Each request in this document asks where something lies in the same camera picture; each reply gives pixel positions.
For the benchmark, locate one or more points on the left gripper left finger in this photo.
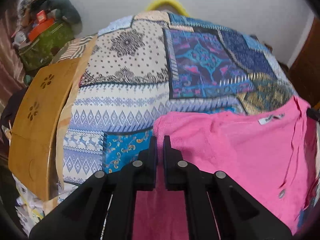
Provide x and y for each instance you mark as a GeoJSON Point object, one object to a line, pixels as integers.
{"type": "Point", "coordinates": [103, 206]}

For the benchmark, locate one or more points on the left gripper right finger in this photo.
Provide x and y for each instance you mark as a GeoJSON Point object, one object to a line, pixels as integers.
{"type": "Point", "coordinates": [217, 207]}

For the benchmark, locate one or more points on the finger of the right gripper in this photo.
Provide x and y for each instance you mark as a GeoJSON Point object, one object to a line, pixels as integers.
{"type": "Point", "coordinates": [313, 114]}

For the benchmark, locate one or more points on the pink button-up cardigan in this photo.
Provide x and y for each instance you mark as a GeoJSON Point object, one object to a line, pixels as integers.
{"type": "Point", "coordinates": [271, 155]}

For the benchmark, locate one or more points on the pile of patterned clothes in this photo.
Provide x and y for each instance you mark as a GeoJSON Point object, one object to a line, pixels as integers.
{"type": "Point", "coordinates": [35, 0]}

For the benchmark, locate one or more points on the brown wooden door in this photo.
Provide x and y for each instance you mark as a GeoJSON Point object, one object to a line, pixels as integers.
{"type": "Point", "coordinates": [304, 73]}

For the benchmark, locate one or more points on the scattered papers beside bed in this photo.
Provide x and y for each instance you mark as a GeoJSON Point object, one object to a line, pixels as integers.
{"type": "Point", "coordinates": [31, 209]}

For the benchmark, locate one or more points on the pink beige striped curtain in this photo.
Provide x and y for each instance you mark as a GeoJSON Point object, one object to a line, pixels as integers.
{"type": "Point", "coordinates": [12, 70]}

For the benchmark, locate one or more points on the patchwork patterned bedspread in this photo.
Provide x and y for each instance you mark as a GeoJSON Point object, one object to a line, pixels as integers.
{"type": "Point", "coordinates": [141, 67]}

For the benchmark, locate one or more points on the green fabric storage box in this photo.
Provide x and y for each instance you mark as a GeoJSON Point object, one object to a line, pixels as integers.
{"type": "Point", "coordinates": [40, 52]}

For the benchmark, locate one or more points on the orange box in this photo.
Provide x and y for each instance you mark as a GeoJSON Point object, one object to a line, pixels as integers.
{"type": "Point", "coordinates": [38, 26]}

